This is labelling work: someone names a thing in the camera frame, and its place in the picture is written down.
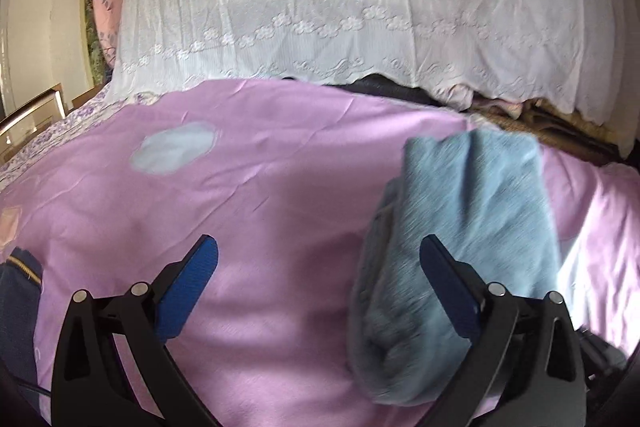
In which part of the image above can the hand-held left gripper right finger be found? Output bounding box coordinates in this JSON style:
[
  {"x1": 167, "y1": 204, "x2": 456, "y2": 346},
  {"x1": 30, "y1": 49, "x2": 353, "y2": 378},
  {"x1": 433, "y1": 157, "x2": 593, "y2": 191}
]
[{"x1": 420, "y1": 234, "x2": 588, "y2": 427}]

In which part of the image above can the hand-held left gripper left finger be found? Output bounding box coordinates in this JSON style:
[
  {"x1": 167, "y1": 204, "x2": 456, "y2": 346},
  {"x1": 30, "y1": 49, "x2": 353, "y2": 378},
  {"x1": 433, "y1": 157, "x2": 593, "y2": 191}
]
[{"x1": 50, "y1": 234, "x2": 223, "y2": 427}]

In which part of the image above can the blue fleece garment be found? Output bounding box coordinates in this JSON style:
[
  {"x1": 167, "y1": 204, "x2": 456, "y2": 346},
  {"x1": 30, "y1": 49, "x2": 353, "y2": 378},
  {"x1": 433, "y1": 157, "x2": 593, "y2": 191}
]
[{"x1": 347, "y1": 127, "x2": 561, "y2": 408}]

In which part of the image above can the pink bed sheet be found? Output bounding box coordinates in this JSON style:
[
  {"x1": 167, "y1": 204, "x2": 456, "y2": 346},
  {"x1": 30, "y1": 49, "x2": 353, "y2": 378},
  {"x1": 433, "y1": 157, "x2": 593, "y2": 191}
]
[{"x1": 0, "y1": 79, "x2": 640, "y2": 427}]

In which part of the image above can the navy bag with gold zipper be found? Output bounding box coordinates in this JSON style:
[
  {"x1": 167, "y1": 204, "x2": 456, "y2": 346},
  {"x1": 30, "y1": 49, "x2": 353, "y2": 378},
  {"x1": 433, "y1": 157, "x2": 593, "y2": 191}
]
[{"x1": 0, "y1": 247, "x2": 46, "y2": 413}]

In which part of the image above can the tan woven mat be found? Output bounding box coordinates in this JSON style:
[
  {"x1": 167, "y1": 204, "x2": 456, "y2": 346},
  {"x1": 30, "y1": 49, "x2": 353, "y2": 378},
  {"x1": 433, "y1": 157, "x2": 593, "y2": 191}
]
[{"x1": 475, "y1": 99, "x2": 623, "y2": 160}]

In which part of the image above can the purple floral bed sheet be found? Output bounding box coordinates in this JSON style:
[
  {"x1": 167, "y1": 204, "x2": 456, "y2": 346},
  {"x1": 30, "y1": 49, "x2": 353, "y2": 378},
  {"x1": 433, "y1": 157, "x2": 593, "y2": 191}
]
[{"x1": 0, "y1": 84, "x2": 166, "y2": 178}]

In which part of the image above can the dark cloth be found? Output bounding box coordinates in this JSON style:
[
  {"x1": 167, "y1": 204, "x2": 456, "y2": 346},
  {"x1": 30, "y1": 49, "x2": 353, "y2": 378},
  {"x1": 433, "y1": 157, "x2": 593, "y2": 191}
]
[{"x1": 282, "y1": 74, "x2": 443, "y2": 108}]

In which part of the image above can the green patterned cloth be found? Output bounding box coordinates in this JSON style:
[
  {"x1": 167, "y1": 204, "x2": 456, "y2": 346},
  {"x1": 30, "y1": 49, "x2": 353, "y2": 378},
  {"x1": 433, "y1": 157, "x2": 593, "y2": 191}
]
[{"x1": 82, "y1": 0, "x2": 110, "y2": 88}]

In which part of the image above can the black cable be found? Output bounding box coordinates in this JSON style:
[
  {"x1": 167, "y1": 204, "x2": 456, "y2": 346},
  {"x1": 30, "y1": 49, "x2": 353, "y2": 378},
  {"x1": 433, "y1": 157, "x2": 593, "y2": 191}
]
[{"x1": 12, "y1": 377, "x2": 53, "y2": 399}]

